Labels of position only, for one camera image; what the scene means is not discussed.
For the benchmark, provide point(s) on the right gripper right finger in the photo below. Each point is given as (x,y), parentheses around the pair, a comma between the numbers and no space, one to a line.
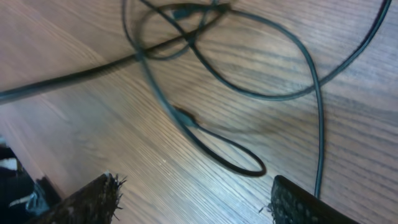
(291,204)

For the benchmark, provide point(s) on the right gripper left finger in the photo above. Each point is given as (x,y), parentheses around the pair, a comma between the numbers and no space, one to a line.
(94,203)

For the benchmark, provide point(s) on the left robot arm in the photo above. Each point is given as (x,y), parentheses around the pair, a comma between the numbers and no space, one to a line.
(23,198)

